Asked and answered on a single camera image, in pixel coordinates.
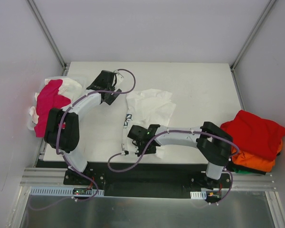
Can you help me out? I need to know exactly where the magenta t-shirt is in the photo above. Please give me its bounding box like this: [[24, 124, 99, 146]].
[[34, 79, 71, 138]]

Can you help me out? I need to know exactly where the right aluminium corner profile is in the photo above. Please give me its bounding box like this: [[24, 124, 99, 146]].
[[230, 0, 277, 71]]

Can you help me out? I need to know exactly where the red folded t-shirt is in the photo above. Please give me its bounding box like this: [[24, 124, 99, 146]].
[[220, 110, 285, 161]]

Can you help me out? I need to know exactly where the pale pink white garment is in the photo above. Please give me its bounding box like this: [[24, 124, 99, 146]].
[[29, 76, 86, 128]]

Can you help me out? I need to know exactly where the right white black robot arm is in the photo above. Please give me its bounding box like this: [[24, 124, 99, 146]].
[[127, 122, 233, 190]]

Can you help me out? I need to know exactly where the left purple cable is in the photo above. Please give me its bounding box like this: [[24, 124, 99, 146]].
[[28, 68, 136, 211]]

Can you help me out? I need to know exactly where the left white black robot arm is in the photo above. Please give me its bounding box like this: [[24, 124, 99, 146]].
[[44, 70, 123, 185]]

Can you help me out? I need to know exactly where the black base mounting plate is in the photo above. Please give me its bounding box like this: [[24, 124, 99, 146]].
[[63, 162, 231, 199]]

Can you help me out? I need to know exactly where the white daisy print t-shirt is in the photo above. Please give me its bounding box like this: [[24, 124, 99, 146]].
[[121, 89, 176, 159]]

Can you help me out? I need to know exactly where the grey cable duct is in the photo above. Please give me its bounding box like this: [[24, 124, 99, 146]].
[[190, 191, 207, 200], [30, 187, 105, 197]]

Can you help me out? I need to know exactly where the right grey cable duct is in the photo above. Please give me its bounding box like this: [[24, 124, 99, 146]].
[[190, 191, 207, 200]]

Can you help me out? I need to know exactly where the left aluminium corner profile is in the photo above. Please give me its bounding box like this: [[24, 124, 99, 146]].
[[26, 0, 69, 75]]

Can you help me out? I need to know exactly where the left grey cable duct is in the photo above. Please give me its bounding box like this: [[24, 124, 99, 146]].
[[30, 187, 105, 197]]

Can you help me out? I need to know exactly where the orange folded t-shirt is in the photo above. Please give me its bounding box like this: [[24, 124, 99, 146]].
[[232, 139, 283, 172]]

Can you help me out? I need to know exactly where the white laundry basket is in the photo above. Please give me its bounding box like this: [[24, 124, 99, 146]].
[[27, 74, 87, 131]]

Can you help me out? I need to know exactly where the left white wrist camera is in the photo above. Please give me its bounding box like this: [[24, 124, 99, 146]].
[[113, 70, 124, 87]]

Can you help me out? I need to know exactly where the black folded garment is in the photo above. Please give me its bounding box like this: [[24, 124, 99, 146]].
[[227, 152, 275, 173]]

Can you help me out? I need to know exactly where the aluminium front rail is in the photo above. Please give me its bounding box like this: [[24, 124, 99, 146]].
[[20, 168, 67, 187]]

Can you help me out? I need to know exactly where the aluminium corner profile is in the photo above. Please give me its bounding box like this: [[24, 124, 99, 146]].
[[26, 0, 69, 75], [230, 0, 277, 71]]

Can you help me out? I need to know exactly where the green folded t-shirt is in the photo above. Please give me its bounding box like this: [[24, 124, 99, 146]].
[[233, 168, 266, 175]]

